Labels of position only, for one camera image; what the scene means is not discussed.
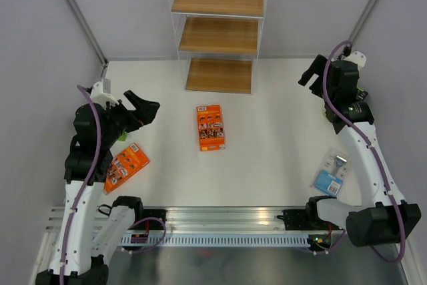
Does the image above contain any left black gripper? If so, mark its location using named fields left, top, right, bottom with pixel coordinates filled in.
left=101, top=89, right=159, bottom=147

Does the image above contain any black green razor box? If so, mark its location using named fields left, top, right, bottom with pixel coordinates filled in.
left=118, top=132, right=127, bottom=141

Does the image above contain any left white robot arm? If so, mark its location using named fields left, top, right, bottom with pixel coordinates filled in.
left=35, top=87, right=160, bottom=284

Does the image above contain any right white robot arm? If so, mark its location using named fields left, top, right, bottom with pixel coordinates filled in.
left=298, top=52, right=422, bottom=247

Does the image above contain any bottom wooden shelf board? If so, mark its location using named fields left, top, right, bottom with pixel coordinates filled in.
left=185, top=58, right=252, bottom=94

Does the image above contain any middle wooden shelf board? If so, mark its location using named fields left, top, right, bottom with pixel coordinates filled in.
left=179, top=17, right=258, bottom=55

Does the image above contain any orange razor box left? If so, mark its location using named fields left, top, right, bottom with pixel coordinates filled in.
left=103, top=143, right=150, bottom=194

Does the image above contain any orange razor box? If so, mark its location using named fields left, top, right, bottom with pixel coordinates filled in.
left=196, top=105, right=226, bottom=152
left=103, top=143, right=150, bottom=194

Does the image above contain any orange razor box centre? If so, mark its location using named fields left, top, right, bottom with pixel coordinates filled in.
left=196, top=105, right=226, bottom=152

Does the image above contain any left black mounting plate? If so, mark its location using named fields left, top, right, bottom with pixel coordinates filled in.
left=130, top=208, right=167, bottom=232

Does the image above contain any black mounting plate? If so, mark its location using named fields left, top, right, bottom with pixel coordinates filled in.
left=130, top=208, right=167, bottom=232
left=276, top=209, right=342, bottom=232

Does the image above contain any blue clear razor blister pack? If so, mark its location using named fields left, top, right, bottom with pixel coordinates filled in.
left=312, top=148, right=352, bottom=198

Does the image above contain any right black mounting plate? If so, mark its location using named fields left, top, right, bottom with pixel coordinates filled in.
left=276, top=209, right=342, bottom=232

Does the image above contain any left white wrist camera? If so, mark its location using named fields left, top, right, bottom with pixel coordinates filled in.
left=90, top=78, right=118, bottom=108

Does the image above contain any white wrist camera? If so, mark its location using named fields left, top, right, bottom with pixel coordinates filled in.
left=90, top=78, right=118, bottom=108
left=344, top=51, right=366, bottom=71

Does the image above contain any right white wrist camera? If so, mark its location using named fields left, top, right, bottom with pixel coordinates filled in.
left=344, top=51, right=366, bottom=71

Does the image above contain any white wire shelf rack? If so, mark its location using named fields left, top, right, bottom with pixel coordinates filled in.
left=168, top=0, right=268, bottom=94

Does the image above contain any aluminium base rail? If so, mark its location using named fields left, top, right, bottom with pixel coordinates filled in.
left=45, top=205, right=348, bottom=233

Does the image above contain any right aluminium corner post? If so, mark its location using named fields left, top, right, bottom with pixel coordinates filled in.
left=349, top=0, right=379, bottom=44

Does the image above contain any aluminium corner post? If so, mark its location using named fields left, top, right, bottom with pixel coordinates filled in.
left=349, top=0, right=379, bottom=44
left=65, top=0, right=108, bottom=66

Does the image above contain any slotted cable duct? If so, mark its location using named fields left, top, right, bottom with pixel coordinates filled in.
left=119, top=233, right=310, bottom=248

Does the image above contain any left aluminium corner post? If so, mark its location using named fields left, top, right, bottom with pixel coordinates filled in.
left=65, top=0, right=108, bottom=66

